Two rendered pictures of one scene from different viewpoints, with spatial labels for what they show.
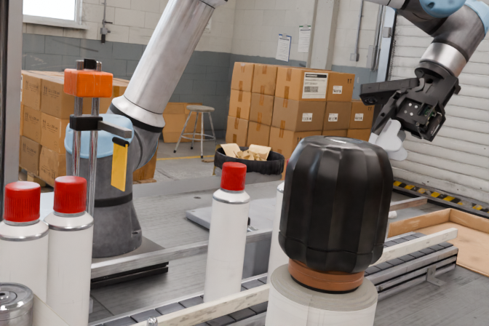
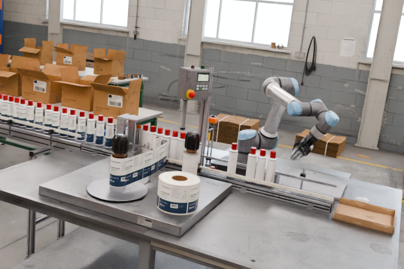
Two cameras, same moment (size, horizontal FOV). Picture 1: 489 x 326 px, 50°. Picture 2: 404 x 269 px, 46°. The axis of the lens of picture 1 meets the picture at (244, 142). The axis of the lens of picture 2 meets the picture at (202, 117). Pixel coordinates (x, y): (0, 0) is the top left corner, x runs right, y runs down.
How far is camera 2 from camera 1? 249 cm
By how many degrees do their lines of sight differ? 64
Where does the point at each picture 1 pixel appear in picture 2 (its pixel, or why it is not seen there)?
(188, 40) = (275, 112)
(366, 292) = (190, 154)
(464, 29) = (320, 121)
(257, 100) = not seen: outside the picture
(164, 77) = (269, 122)
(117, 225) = (241, 159)
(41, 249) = not seen: hidden behind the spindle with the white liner
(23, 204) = not seen: hidden behind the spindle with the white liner
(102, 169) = (240, 143)
